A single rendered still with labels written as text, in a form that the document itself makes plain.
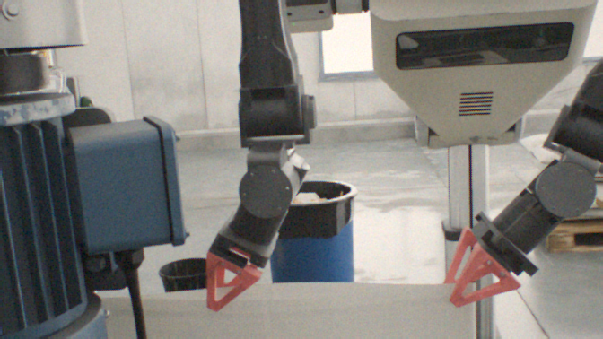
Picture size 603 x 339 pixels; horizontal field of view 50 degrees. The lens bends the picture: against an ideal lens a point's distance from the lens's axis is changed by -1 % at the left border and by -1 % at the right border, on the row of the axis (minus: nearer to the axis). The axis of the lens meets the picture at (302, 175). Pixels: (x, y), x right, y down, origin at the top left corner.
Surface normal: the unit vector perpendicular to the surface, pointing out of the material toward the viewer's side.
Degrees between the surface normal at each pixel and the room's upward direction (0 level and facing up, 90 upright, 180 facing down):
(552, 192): 77
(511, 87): 130
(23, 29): 91
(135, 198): 90
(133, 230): 90
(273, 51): 99
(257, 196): 89
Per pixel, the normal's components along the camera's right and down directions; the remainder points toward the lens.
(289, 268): -0.56, 0.25
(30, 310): 0.72, 0.09
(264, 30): -0.10, 0.35
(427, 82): -0.04, 0.79
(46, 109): 0.91, 0.03
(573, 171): -0.29, -0.01
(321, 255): 0.22, 0.23
